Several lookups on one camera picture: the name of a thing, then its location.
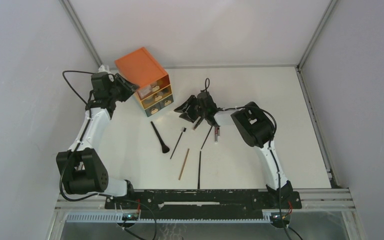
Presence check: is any aluminium frame rail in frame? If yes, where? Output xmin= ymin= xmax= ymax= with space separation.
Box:
xmin=58 ymin=0 xmax=103 ymax=69

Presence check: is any long thin black brush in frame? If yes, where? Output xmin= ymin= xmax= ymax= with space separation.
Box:
xmin=197 ymin=150 xmax=202 ymax=190

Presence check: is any red lipstick silver end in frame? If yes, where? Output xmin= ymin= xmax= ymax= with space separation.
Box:
xmin=214 ymin=126 xmax=219 ymax=143

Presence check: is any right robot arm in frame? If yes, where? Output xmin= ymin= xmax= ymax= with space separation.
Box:
xmin=174 ymin=90 xmax=293 ymax=208

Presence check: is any black powder brush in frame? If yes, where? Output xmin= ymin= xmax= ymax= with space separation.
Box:
xmin=150 ymin=121 xmax=170 ymax=154

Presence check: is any dark green makeup pen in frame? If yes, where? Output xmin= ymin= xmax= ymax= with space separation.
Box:
xmin=192 ymin=117 xmax=204 ymax=131

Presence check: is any thin black eyeliner brush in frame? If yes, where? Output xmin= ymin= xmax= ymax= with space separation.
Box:
xmin=200 ymin=126 xmax=213 ymax=150

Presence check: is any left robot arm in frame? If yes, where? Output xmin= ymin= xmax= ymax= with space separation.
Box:
xmin=56 ymin=70 xmax=139 ymax=209

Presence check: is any black eyebrow comb brush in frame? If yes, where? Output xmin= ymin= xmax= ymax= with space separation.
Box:
xmin=170 ymin=127 xmax=187 ymax=160

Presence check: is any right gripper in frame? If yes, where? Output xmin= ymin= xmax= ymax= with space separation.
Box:
xmin=175 ymin=94 xmax=208 ymax=122

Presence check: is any orange yellow blue drawer box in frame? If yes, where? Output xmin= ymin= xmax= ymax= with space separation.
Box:
xmin=114 ymin=47 xmax=174 ymax=117

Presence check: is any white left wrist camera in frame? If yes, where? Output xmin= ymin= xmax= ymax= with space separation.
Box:
xmin=98 ymin=64 xmax=112 ymax=74

